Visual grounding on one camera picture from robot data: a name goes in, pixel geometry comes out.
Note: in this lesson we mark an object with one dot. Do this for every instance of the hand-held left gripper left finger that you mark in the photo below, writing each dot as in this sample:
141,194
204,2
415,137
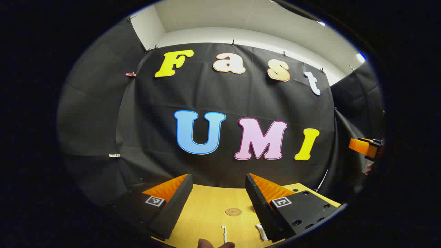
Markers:
174,206

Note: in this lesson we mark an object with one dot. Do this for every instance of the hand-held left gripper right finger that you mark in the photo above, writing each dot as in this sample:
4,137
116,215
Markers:
258,203

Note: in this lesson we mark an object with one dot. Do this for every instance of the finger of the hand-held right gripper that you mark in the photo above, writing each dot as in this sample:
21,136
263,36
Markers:
360,146

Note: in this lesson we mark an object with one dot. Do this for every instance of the round brown coaster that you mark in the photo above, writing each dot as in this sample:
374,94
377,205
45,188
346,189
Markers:
233,212

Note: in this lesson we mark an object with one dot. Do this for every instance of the white toothpaste tube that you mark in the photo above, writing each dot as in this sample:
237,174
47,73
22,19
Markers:
262,233

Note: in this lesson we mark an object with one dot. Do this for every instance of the white toothbrush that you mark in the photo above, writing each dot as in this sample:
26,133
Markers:
225,234

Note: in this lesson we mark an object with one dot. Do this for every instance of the beige cup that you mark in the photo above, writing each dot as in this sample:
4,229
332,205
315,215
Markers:
206,244

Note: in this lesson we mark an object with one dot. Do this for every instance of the wooden desktop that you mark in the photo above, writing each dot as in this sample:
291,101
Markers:
210,210

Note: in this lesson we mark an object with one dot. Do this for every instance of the ceiling light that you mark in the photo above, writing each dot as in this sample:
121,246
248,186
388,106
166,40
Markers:
360,57
321,23

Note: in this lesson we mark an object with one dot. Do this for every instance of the black backdrop cloth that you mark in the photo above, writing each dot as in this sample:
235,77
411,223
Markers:
155,103

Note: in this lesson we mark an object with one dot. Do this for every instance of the red cloth clip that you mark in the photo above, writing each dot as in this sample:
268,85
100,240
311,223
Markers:
130,74

